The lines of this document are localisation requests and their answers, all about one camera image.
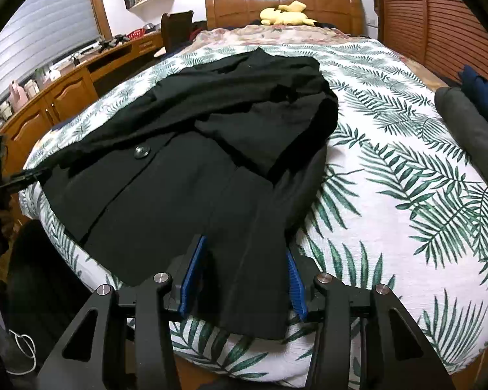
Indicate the floral blanket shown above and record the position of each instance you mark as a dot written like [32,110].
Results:
[268,34]

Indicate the tissue box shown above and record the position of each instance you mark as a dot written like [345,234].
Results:
[53,75]

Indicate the wooden desk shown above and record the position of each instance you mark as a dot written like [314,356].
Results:
[73,89]

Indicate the black coat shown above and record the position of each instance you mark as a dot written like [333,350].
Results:
[166,191]

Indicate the grey window blind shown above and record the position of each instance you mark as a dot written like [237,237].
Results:
[36,36]

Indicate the wooden bed headboard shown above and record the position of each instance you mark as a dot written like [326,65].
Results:
[236,8]

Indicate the grey folded cloth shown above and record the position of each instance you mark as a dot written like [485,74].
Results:
[467,130]

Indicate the silver container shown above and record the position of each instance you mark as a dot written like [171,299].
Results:
[149,27]

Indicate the wooden louvered wardrobe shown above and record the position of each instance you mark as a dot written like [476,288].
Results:
[431,16]

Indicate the leaf print blanket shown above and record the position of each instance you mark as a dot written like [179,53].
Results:
[390,191]

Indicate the black gadget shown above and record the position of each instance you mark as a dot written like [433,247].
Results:
[120,39]
[107,45]

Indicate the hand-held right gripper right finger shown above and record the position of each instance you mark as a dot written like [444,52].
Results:
[297,288]

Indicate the dark chair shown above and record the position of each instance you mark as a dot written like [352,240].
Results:
[177,28]

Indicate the navy folded cloth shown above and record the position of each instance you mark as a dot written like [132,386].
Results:
[484,93]

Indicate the red basket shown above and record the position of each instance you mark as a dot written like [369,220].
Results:
[136,34]

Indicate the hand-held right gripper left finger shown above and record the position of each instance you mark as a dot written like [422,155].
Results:
[193,276]

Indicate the yellow plush toy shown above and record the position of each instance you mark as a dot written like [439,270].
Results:
[286,15]

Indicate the pink bottle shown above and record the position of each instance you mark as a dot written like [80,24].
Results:
[17,95]

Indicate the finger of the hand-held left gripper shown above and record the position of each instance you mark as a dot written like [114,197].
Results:
[28,178]

